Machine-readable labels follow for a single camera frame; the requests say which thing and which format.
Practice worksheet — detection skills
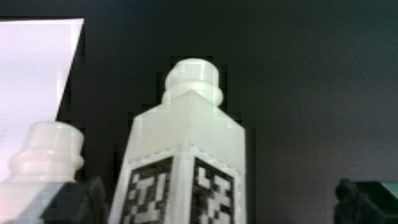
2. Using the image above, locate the white marker plate with tags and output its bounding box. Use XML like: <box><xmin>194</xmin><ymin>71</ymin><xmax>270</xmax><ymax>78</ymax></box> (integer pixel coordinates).
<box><xmin>0</xmin><ymin>18</ymin><xmax>84</xmax><ymax>181</ymax></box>

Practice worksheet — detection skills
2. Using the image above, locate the white table leg with tag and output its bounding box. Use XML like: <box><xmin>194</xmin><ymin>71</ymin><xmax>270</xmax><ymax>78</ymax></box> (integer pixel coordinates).
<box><xmin>109</xmin><ymin>58</ymin><xmax>247</xmax><ymax>224</ymax></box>

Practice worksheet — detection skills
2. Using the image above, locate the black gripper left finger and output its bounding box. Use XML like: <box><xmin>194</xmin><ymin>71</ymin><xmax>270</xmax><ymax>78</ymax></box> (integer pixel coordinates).
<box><xmin>41</xmin><ymin>177</ymin><xmax>109</xmax><ymax>224</ymax></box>

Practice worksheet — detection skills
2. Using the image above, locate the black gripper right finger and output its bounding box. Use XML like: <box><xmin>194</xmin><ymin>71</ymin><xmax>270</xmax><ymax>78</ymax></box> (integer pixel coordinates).
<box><xmin>334</xmin><ymin>179</ymin><xmax>398</xmax><ymax>224</ymax></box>

